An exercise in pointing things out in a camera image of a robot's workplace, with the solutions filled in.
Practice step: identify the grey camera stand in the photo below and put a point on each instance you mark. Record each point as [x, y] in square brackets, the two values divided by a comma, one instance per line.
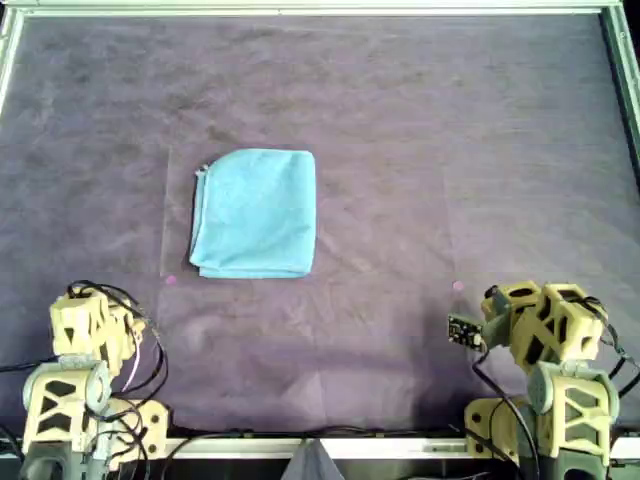
[312, 465]

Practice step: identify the aluminium table frame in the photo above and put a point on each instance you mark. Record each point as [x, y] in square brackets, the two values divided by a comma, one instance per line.
[300, 7]

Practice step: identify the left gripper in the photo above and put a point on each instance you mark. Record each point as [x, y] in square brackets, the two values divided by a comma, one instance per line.
[75, 325]

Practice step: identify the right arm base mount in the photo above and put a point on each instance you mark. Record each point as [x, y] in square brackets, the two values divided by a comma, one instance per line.
[480, 425]

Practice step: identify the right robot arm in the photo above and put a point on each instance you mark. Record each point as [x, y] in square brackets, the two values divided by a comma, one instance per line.
[575, 410]

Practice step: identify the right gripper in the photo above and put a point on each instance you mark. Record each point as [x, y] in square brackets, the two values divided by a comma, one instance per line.
[550, 325]

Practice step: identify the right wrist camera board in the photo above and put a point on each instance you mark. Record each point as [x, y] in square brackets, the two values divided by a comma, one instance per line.
[462, 330]

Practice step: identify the grey metal camera bracket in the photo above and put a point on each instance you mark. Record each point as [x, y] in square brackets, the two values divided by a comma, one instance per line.
[500, 332]

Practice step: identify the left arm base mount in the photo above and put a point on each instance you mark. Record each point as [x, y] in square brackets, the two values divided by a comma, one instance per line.
[152, 425]

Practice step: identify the blue microfiber cloth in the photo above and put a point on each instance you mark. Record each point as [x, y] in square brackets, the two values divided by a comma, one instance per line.
[255, 215]

